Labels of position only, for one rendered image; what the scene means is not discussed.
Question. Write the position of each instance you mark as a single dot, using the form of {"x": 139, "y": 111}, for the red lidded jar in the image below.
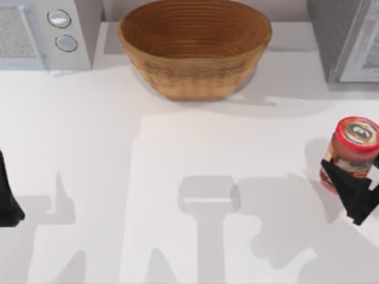
{"x": 352, "y": 148}

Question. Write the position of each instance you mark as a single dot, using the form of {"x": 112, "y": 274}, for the pale cabinet door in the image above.
{"x": 359, "y": 50}

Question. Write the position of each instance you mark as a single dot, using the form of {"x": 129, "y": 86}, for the grey cabinet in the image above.
{"x": 325, "y": 35}

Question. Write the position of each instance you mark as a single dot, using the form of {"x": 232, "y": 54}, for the brown woven basket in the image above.
{"x": 195, "y": 59}

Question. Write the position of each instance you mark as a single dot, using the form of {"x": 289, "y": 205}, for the pale microwave oven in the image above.
{"x": 83, "y": 35}

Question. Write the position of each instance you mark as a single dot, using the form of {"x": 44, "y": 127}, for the small microwave knob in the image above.
{"x": 66, "y": 42}

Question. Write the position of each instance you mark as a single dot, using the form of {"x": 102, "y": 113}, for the large microwave knob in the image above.
{"x": 59, "y": 18}

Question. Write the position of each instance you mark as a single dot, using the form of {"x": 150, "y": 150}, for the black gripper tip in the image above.
{"x": 8, "y": 198}

